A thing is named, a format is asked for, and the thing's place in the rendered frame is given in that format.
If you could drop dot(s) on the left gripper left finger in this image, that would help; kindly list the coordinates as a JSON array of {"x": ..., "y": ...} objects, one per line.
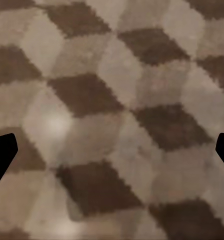
[{"x": 8, "y": 150}]

